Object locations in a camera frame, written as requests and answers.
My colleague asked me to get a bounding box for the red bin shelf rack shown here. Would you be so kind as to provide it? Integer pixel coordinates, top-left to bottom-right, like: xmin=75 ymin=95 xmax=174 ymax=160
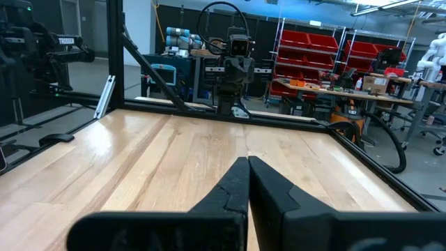
xmin=266 ymin=17 xmax=346 ymax=104
xmin=343 ymin=29 xmax=416 ymax=76

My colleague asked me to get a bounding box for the white humanoid robot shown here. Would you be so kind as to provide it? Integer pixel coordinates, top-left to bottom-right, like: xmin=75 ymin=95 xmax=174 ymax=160
xmin=415 ymin=32 xmax=446 ymax=84

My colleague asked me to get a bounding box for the ceiling tube light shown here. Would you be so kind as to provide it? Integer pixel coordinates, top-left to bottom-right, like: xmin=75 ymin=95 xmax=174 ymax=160
xmin=350 ymin=0 xmax=421 ymax=17

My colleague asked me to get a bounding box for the black hose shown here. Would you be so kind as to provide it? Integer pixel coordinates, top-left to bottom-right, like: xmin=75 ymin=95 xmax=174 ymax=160
xmin=362 ymin=111 xmax=408 ymax=174

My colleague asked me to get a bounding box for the black frame clamp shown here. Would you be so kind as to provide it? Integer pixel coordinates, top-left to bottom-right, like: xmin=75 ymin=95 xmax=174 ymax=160
xmin=38 ymin=133 xmax=75 ymax=147

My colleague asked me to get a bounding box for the teal framed tablet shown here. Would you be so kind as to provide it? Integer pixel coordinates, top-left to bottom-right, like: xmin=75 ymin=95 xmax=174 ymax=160
xmin=150 ymin=63 xmax=178 ymax=87

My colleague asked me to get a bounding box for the orange shop vacuum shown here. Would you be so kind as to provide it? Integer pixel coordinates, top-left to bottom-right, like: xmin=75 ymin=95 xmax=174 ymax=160
xmin=329 ymin=100 xmax=367 ymax=142

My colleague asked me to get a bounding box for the grey metal table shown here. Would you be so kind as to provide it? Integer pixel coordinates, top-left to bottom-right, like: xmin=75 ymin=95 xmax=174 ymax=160
xmin=400 ymin=79 xmax=446 ymax=151

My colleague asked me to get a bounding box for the black table frame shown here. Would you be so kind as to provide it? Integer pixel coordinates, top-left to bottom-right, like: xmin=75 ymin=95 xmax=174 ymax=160
xmin=0 ymin=0 xmax=440 ymax=213

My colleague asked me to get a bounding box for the silver aluminium extrusion bar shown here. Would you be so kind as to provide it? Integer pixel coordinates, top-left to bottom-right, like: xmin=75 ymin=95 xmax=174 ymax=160
xmin=93 ymin=75 xmax=116 ymax=120

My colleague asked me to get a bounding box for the dark blue cabinet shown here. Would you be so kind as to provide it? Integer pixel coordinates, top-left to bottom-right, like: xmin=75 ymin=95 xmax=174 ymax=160
xmin=141 ymin=53 xmax=219 ymax=104

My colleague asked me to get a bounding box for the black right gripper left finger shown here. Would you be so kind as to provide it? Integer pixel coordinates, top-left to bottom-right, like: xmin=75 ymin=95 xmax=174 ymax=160
xmin=66 ymin=156 xmax=251 ymax=251

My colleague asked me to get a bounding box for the cardboard box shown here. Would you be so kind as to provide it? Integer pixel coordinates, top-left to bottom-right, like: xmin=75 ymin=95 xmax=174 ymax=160
xmin=362 ymin=75 xmax=390 ymax=95

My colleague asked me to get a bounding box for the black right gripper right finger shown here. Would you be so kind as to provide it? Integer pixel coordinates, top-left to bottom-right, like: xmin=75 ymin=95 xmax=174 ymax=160
xmin=247 ymin=155 xmax=446 ymax=251

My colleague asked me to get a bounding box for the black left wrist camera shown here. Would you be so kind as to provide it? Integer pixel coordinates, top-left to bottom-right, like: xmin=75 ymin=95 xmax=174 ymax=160
xmin=226 ymin=26 xmax=253 ymax=57

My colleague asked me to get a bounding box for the wooden workbench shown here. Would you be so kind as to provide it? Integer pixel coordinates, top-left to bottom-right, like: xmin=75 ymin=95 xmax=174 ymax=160
xmin=275 ymin=77 xmax=415 ymax=121

